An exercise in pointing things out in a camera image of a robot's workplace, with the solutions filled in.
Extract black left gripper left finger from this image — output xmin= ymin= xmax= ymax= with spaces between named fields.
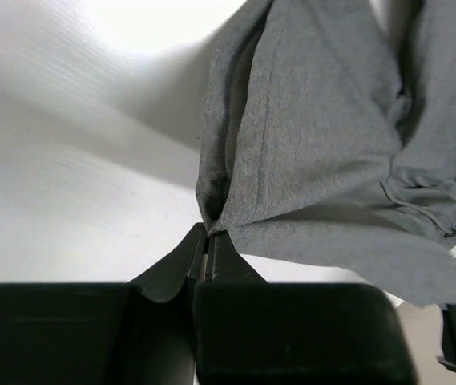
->
xmin=129 ymin=223 xmax=207 ymax=303

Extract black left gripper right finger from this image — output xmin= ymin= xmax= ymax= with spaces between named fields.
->
xmin=205 ymin=232 xmax=266 ymax=284

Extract grey cotton shorts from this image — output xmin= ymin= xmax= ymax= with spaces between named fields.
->
xmin=196 ymin=1 xmax=456 ymax=307

